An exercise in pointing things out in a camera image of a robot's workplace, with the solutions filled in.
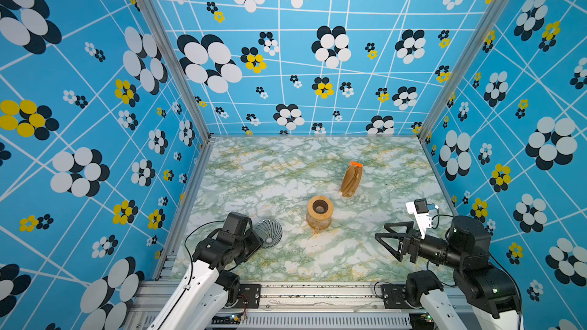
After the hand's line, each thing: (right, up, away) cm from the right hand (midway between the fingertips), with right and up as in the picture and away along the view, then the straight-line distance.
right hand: (383, 232), depth 62 cm
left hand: (-36, -9, +17) cm, 40 cm away
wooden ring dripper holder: (-17, -1, +20) cm, 26 cm away
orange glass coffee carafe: (-17, -5, +24) cm, 30 cm away
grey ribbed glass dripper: (-34, -7, +22) cm, 41 cm away
